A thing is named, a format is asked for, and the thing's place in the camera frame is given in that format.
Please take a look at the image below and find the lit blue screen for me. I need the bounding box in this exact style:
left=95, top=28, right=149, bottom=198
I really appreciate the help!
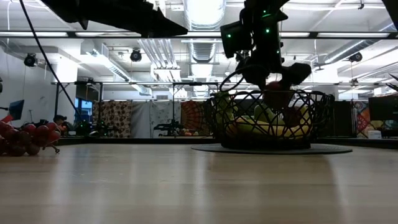
left=74, top=98, right=93, bottom=118

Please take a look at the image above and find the green grape bunch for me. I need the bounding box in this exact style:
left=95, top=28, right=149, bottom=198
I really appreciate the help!
left=214, top=91, right=239, bottom=125

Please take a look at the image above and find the colourful patterned tapestry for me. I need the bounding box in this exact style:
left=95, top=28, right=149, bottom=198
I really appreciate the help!
left=353, top=100, right=371, bottom=139

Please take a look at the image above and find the person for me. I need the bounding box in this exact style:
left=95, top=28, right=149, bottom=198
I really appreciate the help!
left=52, top=114, right=68, bottom=126

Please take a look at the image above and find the red grape bunch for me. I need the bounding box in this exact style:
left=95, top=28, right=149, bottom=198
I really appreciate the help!
left=0, top=120, right=62, bottom=157

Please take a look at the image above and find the black background panel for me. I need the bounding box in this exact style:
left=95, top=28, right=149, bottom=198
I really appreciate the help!
left=334, top=101, right=354, bottom=138

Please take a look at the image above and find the yellow banana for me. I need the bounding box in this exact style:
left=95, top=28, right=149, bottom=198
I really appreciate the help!
left=229, top=114, right=312, bottom=138

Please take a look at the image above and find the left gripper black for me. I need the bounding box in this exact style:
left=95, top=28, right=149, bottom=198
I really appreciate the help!
left=79, top=0, right=189, bottom=39

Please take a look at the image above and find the grey curtain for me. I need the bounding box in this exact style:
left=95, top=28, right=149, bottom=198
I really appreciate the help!
left=132, top=101, right=182, bottom=138

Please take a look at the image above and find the blue tilted monitor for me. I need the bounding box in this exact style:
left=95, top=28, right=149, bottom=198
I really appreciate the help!
left=7, top=99, right=25, bottom=119

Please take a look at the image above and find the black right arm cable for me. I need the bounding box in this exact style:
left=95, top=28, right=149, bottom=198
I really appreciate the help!
left=219, top=63, right=265, bottom=93

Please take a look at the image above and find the black wire basket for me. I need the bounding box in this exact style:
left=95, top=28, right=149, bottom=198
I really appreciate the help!
left=203, top=88, right=335, bottom=151

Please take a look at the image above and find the brown patterned curtain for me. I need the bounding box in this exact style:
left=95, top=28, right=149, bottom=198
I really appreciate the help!
left=92, top=100, right=133, bottom=138

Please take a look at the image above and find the silver ventilation duct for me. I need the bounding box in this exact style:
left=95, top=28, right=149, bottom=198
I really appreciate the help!
left=183, top=0, right=227, bottom=100

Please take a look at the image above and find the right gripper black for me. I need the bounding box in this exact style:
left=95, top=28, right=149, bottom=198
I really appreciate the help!
left=241, top=11, right=312, bottom=91

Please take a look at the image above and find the black background cabinet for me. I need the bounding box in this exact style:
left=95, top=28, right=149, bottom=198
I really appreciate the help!
left=368, top=95, right=398, bottom=122

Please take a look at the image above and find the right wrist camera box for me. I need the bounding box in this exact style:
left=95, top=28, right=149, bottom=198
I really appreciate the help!
left=220, top=20, right=253, bottom=59

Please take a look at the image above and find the black background station frame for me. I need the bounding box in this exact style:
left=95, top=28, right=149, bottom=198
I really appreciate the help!
left=50, top=80, right=218, bottom=139

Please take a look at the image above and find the red pomegranate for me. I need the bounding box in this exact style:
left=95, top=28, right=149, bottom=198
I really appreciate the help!
left=264, top=81, right=295, bottom=110

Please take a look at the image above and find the round grey mat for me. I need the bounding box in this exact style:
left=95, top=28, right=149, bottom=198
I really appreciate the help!
left=191, top=142, right=354, bottom=156

